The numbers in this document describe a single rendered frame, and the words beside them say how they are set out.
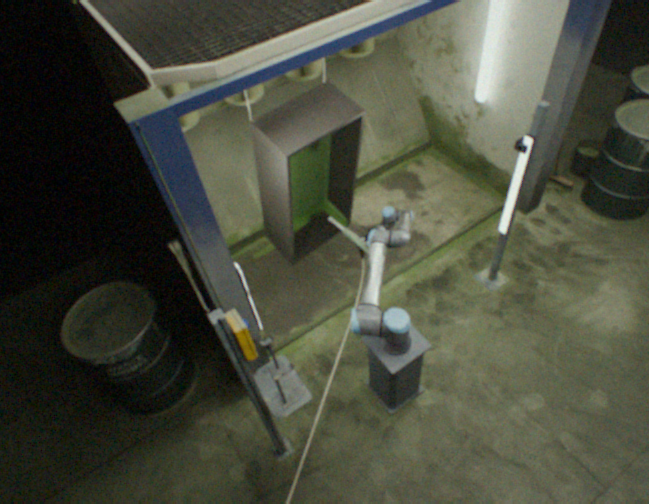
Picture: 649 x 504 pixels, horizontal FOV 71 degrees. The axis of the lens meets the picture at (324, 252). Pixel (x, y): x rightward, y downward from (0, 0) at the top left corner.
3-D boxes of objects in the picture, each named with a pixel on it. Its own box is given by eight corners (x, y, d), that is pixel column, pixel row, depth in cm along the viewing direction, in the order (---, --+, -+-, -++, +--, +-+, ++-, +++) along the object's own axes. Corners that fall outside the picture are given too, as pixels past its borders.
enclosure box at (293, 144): (265, 236, 367) (249, 121, 265) (322, 199, 389) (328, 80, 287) (292, 265, 354) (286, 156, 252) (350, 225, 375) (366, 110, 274)
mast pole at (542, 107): (487, 278, 384) (537, 103, 261) (491, 275, 385) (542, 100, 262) (491, 282, 381) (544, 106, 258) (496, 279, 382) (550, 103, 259)
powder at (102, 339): (59, 369, 266) (58, 368, 265) (70, 297, 301) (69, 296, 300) (152, 344, 271) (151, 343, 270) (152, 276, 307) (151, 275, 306)
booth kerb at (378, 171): (206, 269, 415) (202, 260, 405) (205, 268, 416) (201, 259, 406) (430, 149, 498) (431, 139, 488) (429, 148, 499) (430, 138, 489)
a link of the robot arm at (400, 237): (409, 235, 293) (414, 207, 354) (389, 233, 295) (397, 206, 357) (408, 252, 297) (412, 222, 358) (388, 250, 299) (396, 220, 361)
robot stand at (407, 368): (424, 391, 325) (432, 346, 277) (391, 416, 316) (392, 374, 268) (396, 359, 343) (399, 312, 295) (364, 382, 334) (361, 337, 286)
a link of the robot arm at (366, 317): (378, 330, 260) (392, 225, 299) (348, 326, 263) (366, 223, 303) (379, 341, 272) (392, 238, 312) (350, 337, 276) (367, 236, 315)
